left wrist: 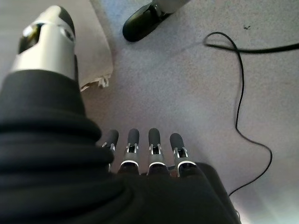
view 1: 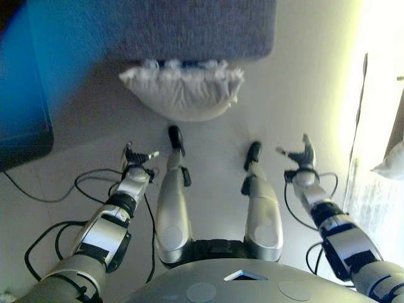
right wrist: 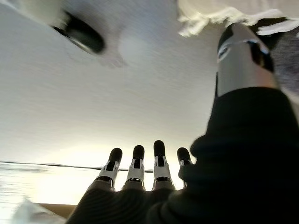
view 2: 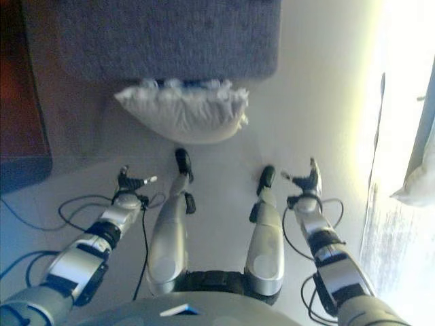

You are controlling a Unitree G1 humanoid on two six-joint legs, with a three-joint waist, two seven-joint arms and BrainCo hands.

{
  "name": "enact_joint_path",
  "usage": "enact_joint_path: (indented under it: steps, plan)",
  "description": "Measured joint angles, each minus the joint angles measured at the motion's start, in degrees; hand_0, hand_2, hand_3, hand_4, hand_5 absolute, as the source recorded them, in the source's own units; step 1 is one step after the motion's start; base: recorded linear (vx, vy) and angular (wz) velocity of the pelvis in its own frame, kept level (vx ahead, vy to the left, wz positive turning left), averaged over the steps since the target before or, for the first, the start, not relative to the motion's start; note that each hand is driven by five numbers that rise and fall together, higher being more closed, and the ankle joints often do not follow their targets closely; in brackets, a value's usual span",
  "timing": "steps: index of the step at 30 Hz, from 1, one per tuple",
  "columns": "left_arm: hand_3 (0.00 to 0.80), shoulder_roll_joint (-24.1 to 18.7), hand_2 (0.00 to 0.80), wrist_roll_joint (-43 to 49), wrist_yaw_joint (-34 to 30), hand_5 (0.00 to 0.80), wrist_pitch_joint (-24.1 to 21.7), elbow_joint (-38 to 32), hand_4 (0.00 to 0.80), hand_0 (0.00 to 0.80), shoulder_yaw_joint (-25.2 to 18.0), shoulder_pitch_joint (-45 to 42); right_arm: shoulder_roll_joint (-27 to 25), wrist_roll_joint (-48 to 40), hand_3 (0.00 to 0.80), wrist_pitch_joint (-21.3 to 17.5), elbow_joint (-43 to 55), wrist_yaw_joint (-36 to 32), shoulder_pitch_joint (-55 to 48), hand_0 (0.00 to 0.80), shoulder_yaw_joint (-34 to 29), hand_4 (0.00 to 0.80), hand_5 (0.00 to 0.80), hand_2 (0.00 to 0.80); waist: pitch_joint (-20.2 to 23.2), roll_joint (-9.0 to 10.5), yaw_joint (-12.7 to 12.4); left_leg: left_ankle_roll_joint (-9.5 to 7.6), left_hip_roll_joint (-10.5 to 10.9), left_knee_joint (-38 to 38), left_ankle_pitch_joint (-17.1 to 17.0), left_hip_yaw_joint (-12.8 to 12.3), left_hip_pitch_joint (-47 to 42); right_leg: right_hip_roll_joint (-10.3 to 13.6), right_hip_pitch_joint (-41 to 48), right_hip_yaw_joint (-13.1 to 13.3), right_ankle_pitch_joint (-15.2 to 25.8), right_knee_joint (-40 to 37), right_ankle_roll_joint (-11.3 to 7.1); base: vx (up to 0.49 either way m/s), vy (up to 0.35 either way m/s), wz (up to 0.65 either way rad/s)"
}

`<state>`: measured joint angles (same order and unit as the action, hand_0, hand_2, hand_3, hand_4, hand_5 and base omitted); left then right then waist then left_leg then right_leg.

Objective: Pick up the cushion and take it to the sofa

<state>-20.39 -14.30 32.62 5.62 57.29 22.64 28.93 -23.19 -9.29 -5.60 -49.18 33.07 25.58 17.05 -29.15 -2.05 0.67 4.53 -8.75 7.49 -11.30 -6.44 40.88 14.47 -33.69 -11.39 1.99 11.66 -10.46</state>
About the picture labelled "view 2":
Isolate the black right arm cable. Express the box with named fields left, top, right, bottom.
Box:
left=281, top=196, right=345, bottom=323

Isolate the brown glossy wardrobe cabinet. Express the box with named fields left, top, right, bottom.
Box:
left=0, top=0, right=54, bottom=194

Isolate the silver robot leg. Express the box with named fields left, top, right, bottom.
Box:
left=243, top=165, right=285, bottom=302
left=145, top=148, right=197, bottom=296

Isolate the grey upholstered bed frame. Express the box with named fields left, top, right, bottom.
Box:
left=406, top=62, right=435, bottom=186

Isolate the white fringed square cushion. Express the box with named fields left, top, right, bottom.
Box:
left=114, top=77, right=249, bottom=145

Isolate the grey robot torso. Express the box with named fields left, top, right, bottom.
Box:
left=67, top=270, right=300, bottom=326

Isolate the grey fabric tub armchair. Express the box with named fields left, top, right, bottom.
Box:
left=20, top=0, right=283, bottom=84

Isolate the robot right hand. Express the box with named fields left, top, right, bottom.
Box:
left=280, top=156, right=323, bottom=198

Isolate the silver robot left leg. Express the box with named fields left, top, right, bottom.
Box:
left=145, top=148, right=197, bottom=296

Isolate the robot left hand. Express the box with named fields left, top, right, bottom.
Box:
left=116, top=164, right=158, bottom=196

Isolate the blue floor cable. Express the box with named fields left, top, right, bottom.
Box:
left=0, top=198, right=86, bottom=232

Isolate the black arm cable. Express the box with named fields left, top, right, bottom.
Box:
left=281, top=196, right=345, bottom=323
left=57, top=192, right=167, bottom=302

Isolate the silver robot right leg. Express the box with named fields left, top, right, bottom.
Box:
left=243, top=165, right=285, bottom=302

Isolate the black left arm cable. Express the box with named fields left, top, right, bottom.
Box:
left=57, top=192, right=167, bottom=302

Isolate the grey speckled floor rug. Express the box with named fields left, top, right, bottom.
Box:
left=358, top=183, right=435, bottom=296

